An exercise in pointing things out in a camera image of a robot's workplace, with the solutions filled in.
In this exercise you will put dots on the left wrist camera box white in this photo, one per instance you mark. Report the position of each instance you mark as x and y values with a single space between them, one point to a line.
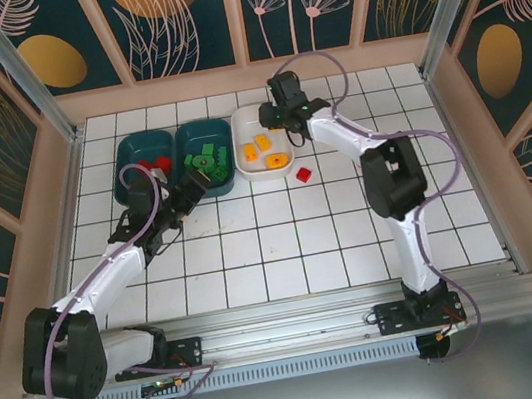
161 174

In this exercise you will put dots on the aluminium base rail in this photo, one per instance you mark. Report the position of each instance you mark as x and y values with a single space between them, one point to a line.
286 325

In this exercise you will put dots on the yellow lego brick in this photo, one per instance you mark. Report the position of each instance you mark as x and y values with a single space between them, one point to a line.
262 142
272 129
250 152

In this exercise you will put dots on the white plastic container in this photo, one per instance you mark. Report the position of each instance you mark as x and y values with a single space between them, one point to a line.
253 120

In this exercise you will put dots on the green lego brick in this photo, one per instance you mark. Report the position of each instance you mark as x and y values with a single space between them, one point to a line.
188 160
208 149
220 172
222 155

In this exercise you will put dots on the green round lego piece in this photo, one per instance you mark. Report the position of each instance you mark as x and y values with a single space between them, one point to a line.
202 161

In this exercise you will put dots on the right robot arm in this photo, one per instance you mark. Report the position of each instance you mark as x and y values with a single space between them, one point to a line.
394 179

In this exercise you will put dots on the yellow round lego piece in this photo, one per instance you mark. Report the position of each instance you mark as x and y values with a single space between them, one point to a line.
277 159

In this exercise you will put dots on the red curved lego brick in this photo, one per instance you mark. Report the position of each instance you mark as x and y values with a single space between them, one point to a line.
145 164

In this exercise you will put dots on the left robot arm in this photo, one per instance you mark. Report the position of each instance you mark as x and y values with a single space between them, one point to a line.
102 281

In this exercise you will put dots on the teal plastic container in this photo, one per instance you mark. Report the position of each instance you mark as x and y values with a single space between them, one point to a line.
141 146
200 134

